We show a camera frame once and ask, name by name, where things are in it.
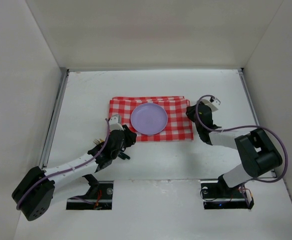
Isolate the purple plate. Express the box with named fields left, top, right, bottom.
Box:
left=130, top=103, right=168, bottom=136

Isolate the red checkered cloth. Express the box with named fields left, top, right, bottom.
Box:
left=109, top=96, right=194, bottom=142

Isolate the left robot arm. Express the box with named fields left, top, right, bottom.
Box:
left=11, top=125, right=137, bottom=222

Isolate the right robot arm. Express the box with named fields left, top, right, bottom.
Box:
left=186, top=102, right=283, bottom=198

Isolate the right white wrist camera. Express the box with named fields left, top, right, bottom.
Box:
left=201, top=97, right=221, bottom=112

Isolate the gold knife green handle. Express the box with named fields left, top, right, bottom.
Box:
left=118, top=151, right=131, bottom=160

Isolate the gold fork green handle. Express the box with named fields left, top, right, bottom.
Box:
left=93, top=138, right=104, bottom=146

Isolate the right aluminium rail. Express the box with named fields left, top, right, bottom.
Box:
left=238, top=68, right=277, bottom=179

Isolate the aluminium rail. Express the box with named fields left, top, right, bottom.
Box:
left=238, top=68, right=277, bottom=179
left=38, top=67, right=69, bottom=169

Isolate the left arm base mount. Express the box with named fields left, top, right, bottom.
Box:
left=66, top=174, right=114, bottom=211

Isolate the left aluminium rail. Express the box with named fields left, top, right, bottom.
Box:
left=38, top=67, right=69, bottom=169

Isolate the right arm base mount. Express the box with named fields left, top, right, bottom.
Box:
left=200, top=179, right=255, bottom=210

